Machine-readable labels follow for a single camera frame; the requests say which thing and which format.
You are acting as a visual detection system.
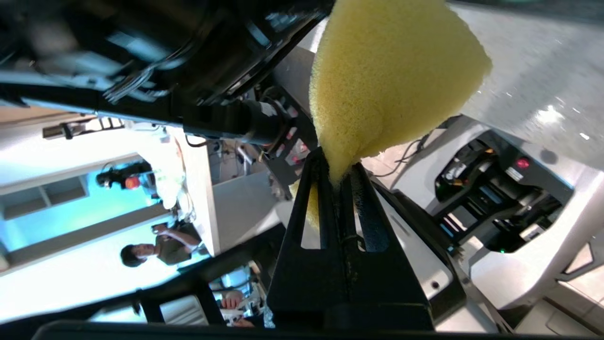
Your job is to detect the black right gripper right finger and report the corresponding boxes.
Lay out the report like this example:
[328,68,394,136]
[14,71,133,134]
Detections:
[336,161,435,330]

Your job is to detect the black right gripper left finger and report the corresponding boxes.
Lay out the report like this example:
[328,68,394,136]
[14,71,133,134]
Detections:
[265,147,352,330]

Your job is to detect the yellow sponge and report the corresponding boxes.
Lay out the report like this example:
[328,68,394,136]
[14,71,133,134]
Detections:
[289,0,493,232]

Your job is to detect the gray robot base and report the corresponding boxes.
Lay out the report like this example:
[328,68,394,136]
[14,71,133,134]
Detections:
[385,116,604,312]

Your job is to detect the person in olive shirt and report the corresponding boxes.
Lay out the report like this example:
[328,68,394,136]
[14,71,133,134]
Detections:
[119,221,204,269]

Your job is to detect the white plastic bag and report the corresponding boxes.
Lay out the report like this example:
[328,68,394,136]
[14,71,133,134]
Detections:
[153,135,189,211]

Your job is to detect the black perforated shoulder bracket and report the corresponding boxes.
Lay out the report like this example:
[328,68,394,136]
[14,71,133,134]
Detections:
[262,87,324,201]

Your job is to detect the black camera on tripod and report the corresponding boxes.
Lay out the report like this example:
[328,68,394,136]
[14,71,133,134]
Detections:
[96,161,155,190]

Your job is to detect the white wall shelf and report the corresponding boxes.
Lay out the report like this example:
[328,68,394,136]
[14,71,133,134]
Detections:
[0,175,91,221]

